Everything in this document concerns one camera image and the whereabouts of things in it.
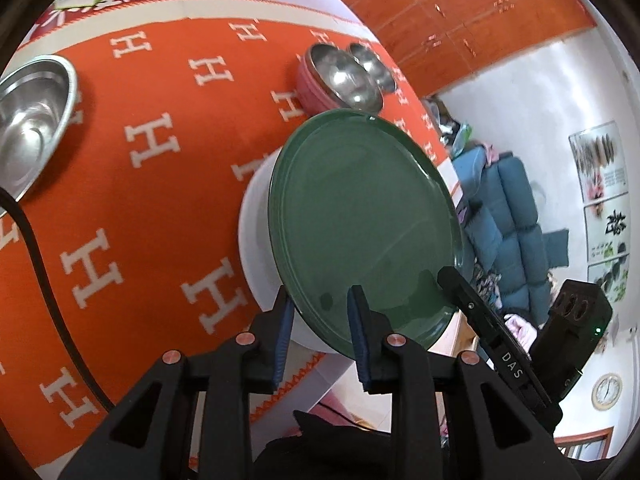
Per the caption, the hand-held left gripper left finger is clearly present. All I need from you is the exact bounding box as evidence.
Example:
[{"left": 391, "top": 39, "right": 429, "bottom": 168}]
[{"left": 57, "top": 285, "right": 296, "bottom": 480}]

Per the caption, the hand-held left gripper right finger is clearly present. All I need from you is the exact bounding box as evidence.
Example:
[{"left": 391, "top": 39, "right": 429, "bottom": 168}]
[{"left": 347, "top": 285, "right": 583, "bottom": 480}]

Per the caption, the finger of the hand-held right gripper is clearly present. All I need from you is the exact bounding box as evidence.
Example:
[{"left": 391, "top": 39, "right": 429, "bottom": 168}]
[{"left": 437, "top": 266, "right": 506, "bottom": 343}]

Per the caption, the white plate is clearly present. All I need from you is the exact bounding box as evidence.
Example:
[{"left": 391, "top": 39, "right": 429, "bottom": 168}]
[{"left": 237, "top": 152, "right": 361, "bottom": 356}]

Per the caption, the green plate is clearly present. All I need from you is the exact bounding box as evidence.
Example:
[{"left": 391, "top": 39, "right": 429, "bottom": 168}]
[{"left": 267, "top": 108, "right": 466, "bottom": 361}]

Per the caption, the pink steel bowl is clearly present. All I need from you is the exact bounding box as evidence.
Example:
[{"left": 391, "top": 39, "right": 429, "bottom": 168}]
[{"left": 296, "top": 42, "right": 385, "bottom": 113}]

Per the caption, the round steel bowl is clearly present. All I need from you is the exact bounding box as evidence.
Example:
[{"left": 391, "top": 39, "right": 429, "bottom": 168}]
[{"left": 347, "top": 41, "right": 397, "bottom": 95}]

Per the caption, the straight-sided steel bowl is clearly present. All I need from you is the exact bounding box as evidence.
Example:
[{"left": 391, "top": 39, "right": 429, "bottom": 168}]
[{"left": 0, "top": 55, "right": 80, "bottom": 218}]

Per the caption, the pink cloth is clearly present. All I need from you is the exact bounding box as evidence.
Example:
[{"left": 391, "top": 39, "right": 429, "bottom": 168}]
[{"left": 502, "top": 312, "right": 541, "bottom": 348}]

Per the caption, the blue sofa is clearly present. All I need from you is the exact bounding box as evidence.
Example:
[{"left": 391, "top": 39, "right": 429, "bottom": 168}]
[{"left": 452, "top": 152, "right": 571, "bottom": 321}]

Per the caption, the person's black clothing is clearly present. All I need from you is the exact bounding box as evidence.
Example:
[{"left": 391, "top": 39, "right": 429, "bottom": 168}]
[{"left": 255, "top": 410, "right": 601, "bottom": 480}]

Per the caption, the orange patterned tablecloth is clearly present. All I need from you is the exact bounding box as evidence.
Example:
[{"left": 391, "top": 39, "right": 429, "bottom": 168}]
[{"left": 0, "top": 7, "right": 463, "bottom": 461}]

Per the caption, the wall poster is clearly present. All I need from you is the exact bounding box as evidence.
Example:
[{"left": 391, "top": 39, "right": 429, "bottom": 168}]
[
  {"left": 584, "top": 195, "right": 631, "bottom": 263},
  {"left": 568, "top": 121, "right": 630, "bottom": 206},
  {"left": 587, "top": 255, "right": 632, "bottom": 303}
]

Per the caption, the round wall clock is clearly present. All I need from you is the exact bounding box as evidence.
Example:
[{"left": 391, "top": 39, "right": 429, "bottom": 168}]
[{"left": 591, "top": 372, "right": 623, "bottom": 408}]

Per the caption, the black cable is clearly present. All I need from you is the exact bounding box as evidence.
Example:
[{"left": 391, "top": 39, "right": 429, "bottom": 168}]
[{"left": 0, "top": 187, "right": 118, "bottom": 411}]

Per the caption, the wooden wall cabinet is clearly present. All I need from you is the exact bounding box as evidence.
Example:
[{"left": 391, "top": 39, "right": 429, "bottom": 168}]
[{"left": 330, "top": 0, "right": 598, "bottom": 98}]

